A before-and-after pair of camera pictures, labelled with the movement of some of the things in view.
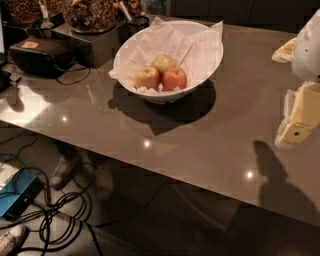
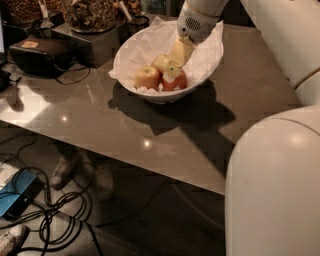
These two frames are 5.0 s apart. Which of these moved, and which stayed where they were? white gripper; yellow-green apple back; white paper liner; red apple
Moved: white gripper
Stayed: white paper liner; red apple; yellow-green apple back
